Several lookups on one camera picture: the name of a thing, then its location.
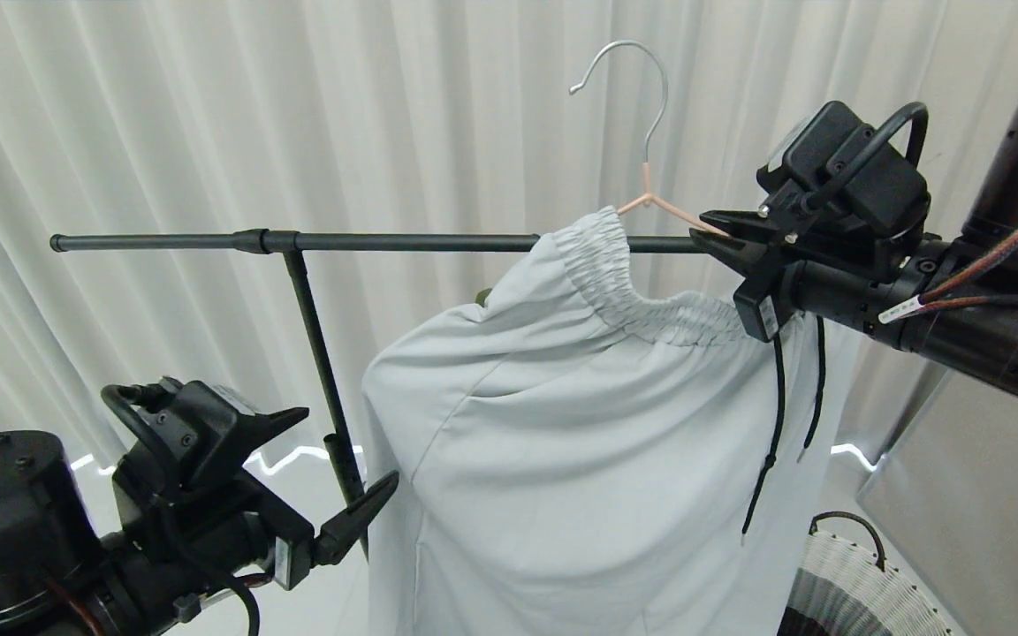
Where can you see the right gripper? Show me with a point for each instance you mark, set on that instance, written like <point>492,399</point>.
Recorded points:
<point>836,296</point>

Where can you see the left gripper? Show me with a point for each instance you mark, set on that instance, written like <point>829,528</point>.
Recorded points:
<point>208,539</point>

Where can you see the pink clothes hanger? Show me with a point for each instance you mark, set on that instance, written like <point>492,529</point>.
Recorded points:
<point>648,177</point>

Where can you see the green long-sleeved shirt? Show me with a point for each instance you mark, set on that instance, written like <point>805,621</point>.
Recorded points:
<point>482,297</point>

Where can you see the pale grey shorts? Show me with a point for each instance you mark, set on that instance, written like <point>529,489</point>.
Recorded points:
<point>562,442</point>

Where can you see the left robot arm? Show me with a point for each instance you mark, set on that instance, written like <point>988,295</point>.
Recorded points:
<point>5,512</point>

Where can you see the black clothes rack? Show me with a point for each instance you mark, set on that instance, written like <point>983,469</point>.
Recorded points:
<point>385,240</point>

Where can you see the white laundry basket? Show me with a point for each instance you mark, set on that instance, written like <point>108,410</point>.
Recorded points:
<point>854,583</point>

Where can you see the white curtain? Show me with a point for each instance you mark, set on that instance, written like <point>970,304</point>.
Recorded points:
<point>208,115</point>

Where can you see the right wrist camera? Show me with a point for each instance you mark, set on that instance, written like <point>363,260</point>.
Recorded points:
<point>862,177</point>

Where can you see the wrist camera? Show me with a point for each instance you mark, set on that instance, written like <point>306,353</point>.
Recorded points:
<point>862,177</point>
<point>182,424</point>

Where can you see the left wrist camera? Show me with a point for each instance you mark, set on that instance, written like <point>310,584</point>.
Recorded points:
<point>182,424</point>

